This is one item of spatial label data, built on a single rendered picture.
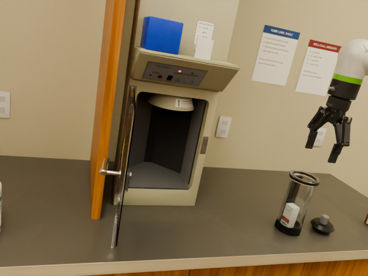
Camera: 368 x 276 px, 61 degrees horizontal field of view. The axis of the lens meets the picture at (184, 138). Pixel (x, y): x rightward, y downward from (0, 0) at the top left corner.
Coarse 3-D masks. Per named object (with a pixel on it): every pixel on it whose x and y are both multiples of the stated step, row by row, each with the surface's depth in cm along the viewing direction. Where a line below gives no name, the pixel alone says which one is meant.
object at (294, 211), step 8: (296, 176) 119; (304, 176) 118; (312, 176) 116; (288, 184) 117; (296, 184) 112; (288, 192) 115; (296, 192) 112; (304, 192) 111; (312, 192) 112; (288, 200) 115; (296, 200) 113; (304, 200) 112; (280, 208) 120; (288, 208) 115; (296, 208) 113; (304, 208) 113; (280, 216) 118; (288, 216) 115; (296, 216) 114; (304, 216) 116; (288, 224) 116; (296, 224) 115
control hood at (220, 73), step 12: (144, 60) 90; (156, 60) 91; (168, 60) 91; (180, 60) 91; (192, 60) 92; (204, 60) 93; (216, 60) 105; (132, 72) 96; (216, 72) 98; (228, 72) 98; (180, 84) 102; (204, 84) 103; (216, 84) 104
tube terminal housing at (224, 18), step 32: (160, 0) 95; (192, 0) 97; (224, 0) 100; (192, 32) 101; (224, 32) 104; (128, 64) 106; (192, 96) 108; (128, 192) 114; (160, 192) 118; (192, 192) 122
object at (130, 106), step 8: (128, 112) 80; (128, 120) 72; (128, 128) 72; (128, 136) 73; (120, 168) 88; (120, 176) 76; (120, 184) 77; (120, 192) 77; (112, 232) 87; (112, 240) 82; (112, 248) 83
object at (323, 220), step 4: (324, 216) 122; (328, 216) 122; (312, 220) 124; (316, 220) 124; (320, 220) 123; (324, 220) 122; (328, 220) 122; (312, 224) 123; (316, 224) 122; (320, 224) 122; (324, 224) 122; (328, 224) 123; (316, 228) 122; (320, 228) 120; (324, 228) 120; (328, 228) 120; (332, 228) 121; (320, 232) 121; (324, 232) 120; (328, 232) 119
